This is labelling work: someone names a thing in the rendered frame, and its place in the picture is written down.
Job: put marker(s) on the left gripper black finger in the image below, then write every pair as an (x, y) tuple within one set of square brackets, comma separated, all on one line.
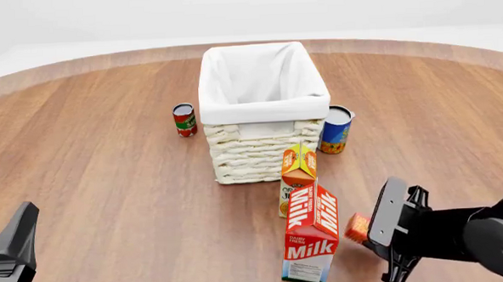
[(20, 240)]

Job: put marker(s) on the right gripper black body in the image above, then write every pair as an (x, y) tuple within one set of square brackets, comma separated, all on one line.
[(412, 229)]

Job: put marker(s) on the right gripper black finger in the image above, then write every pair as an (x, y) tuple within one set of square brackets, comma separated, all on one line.
[(378, 249)]

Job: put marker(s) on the orange-red butter box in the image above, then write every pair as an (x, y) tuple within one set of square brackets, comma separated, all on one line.
[(356, 227)]

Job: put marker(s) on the wicker basket with white liner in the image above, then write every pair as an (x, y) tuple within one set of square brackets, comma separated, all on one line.
[(260, 153)]

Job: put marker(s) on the grey flat plate on stalk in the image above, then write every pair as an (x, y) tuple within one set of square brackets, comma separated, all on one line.
[(386, 211)]

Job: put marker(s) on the red and white milk carton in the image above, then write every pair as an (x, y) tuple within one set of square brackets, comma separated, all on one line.
[(309, 250)]

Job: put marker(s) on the orange juice carton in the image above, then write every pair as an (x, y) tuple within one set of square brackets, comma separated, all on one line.
[(297, 164)]

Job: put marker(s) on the blue printed tin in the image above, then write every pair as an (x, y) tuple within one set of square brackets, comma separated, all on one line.
[(335, 134)]

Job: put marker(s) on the red and green soup tin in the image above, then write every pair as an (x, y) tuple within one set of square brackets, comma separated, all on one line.
[(185, 121)]

